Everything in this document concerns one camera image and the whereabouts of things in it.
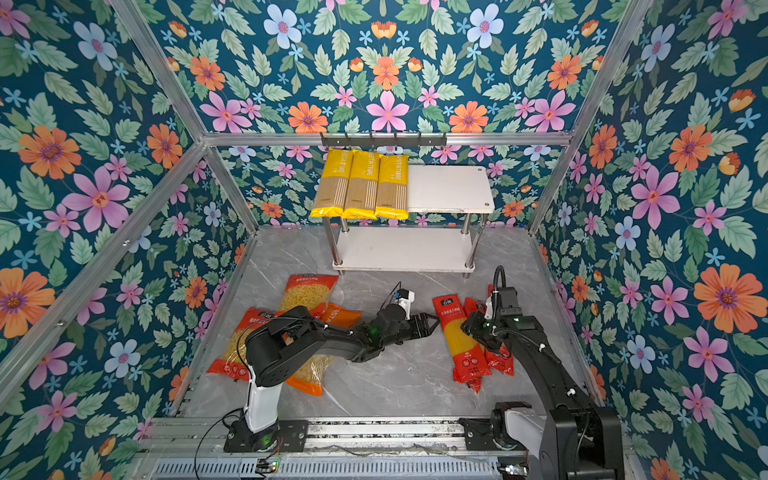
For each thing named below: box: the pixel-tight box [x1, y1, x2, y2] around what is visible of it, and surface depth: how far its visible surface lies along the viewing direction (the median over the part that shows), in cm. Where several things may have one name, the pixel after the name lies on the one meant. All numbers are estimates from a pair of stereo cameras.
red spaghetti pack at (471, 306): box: [463, 297, 486, 318], surface depth 96 cm
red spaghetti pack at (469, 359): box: [432, 294, 492, 383], surface depth 86 cm
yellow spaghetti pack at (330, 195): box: [310, 148, 354, 218], surface depth 81 cm
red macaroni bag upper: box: [277, 274, 340, 320], surface depth 97 cm
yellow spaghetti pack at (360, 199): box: [342, 150, 380, 220], surface depth 82 cm
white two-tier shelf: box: [322, 164, 495, 278], surface depth 103 cm
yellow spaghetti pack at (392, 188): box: [375, 155, 409, 220], surface depth 81 cm
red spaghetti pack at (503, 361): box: [485, 342, 515, 377], surface depth 85 cm
